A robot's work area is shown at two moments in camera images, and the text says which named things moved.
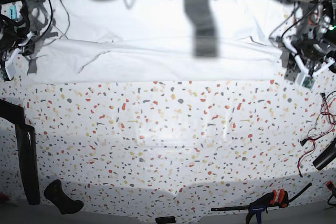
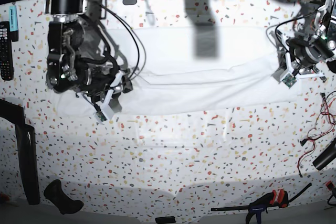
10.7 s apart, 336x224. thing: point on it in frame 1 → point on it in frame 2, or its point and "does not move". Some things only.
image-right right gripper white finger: [288, 44] → [290, 70]
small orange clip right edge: [330, 184] does not move
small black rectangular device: [165, 220] does not move
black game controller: [54, 192] does not move
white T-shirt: [165, 35] → [176, 68]
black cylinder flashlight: [326, 157] does not move
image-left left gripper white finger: [10, 68] → [105, 109]
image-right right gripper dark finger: [331, 61] → [323, 78]
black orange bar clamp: [277, 198] does not move
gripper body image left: [28, 48] → [95, 81]
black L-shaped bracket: [13, 112] does not move
